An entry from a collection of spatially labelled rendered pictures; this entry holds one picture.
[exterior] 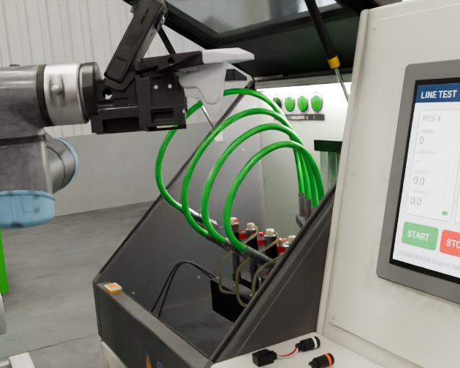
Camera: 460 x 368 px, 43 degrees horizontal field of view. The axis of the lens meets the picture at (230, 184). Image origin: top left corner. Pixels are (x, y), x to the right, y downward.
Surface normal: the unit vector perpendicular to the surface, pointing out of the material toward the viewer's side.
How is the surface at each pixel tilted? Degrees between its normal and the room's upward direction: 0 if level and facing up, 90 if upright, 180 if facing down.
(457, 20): 76
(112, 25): 90
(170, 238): 90
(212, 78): 83
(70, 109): 118
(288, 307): 90
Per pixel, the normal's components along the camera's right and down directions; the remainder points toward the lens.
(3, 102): 0.08, 0.20
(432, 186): -0.87, -0.10
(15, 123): 0.53, 0.09
